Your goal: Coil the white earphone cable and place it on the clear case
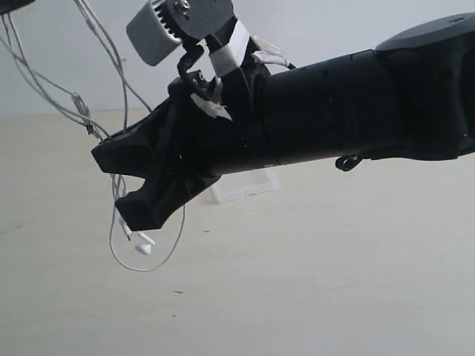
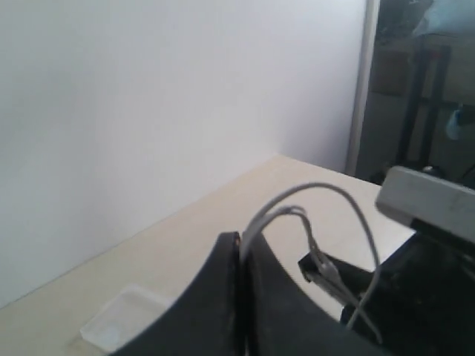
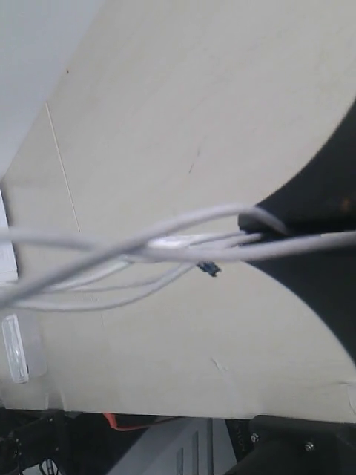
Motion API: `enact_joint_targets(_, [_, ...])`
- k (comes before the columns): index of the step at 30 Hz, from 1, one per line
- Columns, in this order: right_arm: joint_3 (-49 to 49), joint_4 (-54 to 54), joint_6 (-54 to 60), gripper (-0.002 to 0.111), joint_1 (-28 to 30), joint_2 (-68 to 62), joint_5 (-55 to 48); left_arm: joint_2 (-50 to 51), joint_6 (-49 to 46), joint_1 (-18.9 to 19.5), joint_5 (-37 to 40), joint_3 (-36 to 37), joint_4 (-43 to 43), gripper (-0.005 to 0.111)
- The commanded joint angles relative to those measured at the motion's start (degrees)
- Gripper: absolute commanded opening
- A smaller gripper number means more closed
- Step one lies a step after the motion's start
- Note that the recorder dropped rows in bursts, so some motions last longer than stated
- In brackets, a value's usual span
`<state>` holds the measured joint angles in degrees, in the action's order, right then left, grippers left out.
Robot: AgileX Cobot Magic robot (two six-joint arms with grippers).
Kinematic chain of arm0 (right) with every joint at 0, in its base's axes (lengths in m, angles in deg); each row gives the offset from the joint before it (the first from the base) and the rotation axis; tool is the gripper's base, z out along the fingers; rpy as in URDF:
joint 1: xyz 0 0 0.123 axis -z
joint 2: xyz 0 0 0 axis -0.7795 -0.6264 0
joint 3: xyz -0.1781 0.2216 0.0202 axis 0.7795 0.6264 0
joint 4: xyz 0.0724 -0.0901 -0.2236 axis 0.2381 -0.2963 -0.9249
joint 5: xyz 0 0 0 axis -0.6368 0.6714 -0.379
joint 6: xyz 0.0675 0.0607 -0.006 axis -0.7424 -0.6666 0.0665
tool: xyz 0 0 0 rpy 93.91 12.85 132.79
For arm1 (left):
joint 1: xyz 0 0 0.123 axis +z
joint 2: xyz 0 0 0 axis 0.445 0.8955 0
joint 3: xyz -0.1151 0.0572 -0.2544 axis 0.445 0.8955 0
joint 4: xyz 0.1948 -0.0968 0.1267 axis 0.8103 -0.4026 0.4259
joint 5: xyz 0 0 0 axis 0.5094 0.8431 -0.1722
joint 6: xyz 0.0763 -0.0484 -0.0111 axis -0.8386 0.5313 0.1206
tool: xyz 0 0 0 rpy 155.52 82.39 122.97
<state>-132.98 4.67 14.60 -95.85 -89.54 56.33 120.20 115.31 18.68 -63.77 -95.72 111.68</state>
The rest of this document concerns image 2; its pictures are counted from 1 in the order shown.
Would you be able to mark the clear plastic storage case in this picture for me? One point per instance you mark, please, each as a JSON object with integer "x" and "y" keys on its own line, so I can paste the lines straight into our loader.
{"x": 123, "y": 318}

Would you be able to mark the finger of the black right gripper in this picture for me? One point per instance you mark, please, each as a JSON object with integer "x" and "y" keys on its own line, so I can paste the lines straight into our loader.
{"x": 334, "y": 275}

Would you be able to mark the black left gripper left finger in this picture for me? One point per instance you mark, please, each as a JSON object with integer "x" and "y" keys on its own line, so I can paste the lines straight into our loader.
{"x": 204, "y": 319}

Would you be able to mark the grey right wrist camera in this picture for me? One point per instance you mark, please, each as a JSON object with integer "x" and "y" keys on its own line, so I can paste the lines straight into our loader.
{"x": 407, "y": 196}

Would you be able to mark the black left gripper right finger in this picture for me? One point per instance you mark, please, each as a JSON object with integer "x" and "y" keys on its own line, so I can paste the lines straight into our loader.
{"x": 280, "y": 319}

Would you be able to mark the black background metal rack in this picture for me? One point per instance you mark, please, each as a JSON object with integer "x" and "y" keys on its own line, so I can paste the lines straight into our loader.
{"x": 424, "y": 57}

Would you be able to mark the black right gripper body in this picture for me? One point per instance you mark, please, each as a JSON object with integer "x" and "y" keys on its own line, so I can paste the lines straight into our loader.
{"x": 424, "y": 301}

